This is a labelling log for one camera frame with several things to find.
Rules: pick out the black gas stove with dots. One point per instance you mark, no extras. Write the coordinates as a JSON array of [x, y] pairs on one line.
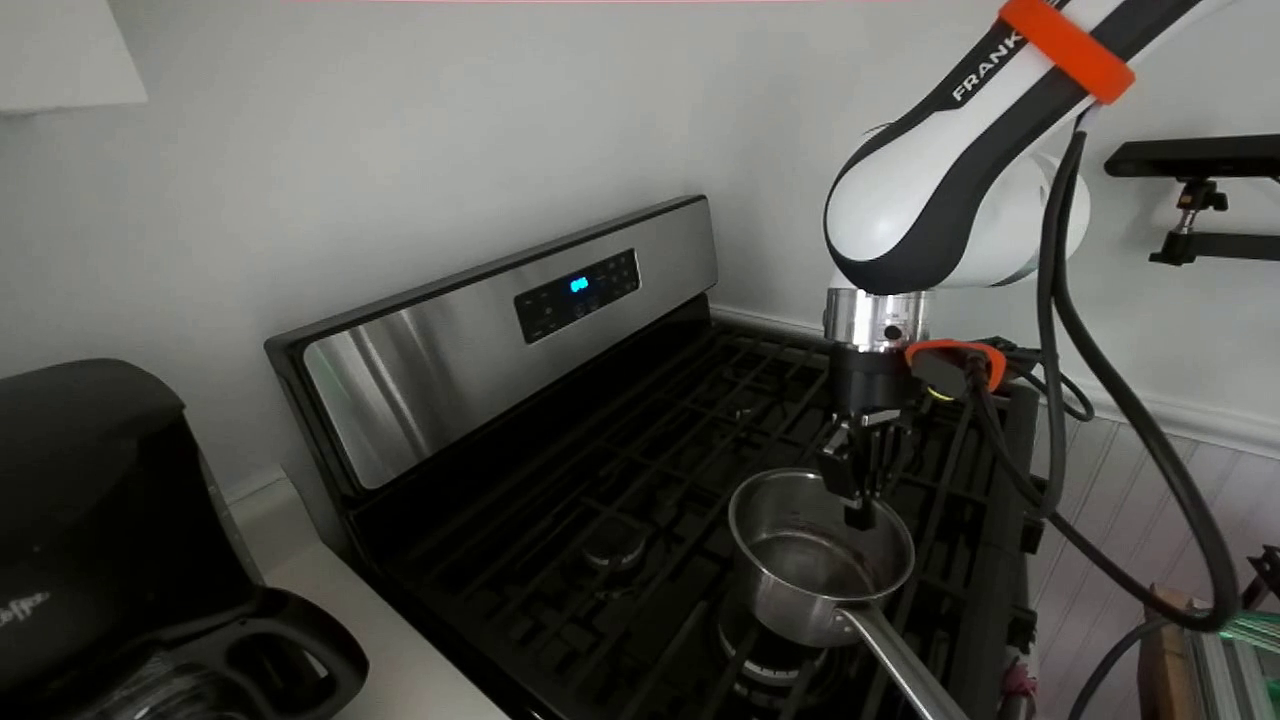
[[534, 534]]

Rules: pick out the brown box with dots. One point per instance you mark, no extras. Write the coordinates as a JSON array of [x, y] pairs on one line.
[[1201, 675]]

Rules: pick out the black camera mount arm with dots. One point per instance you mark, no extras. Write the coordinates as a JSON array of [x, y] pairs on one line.
[[1201, 157]]

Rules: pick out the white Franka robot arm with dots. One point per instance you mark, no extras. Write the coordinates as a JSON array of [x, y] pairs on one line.
[[934, 200]]

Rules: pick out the black stove knob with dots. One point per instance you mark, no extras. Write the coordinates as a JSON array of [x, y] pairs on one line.
[[1029, 534], [1023, 627]]

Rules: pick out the stove control display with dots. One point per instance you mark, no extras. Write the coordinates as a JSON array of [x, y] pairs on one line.
[[578, 295]]

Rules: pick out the white wall cabinet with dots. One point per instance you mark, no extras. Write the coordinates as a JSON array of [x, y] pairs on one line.
[[66, 47]]

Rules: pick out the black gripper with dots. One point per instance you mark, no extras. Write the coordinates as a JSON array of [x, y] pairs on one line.
[[875, 379]]

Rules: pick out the round black burner cap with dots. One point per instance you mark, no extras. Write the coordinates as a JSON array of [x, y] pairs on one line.
[[621, 541]]

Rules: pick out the black coffee maker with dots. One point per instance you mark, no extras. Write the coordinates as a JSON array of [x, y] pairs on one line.
[[107, 534]]

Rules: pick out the orange band on arm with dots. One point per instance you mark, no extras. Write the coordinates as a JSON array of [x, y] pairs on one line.
[[1067, 49]]

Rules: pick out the green object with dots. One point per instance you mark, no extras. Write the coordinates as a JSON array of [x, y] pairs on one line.
[[1254, 628]]

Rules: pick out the wrist camera with orange mount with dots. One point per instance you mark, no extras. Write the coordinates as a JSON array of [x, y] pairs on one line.
[[955, 366]]

